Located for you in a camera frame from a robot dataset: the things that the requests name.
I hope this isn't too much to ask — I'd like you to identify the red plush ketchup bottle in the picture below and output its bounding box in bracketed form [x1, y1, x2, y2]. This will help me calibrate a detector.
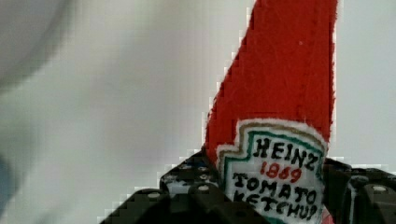
[205, 0, 337, 224]

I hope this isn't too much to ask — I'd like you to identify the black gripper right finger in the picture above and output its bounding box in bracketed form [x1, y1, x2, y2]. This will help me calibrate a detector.
[323, 159, 396, 224]

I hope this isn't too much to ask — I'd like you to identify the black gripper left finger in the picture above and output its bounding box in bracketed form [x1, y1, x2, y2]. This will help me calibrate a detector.
[100, 151, 270, 224]

